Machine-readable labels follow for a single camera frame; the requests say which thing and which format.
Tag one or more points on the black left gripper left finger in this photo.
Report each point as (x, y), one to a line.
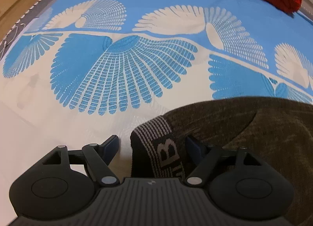
(64, 181)

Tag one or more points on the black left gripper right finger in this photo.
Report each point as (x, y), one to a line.
(238, 182)

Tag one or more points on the dark brown corduroy pants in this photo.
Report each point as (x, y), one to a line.
(277, 130)

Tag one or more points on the blue white patterned bedsheet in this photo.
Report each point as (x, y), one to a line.
(83, 70)

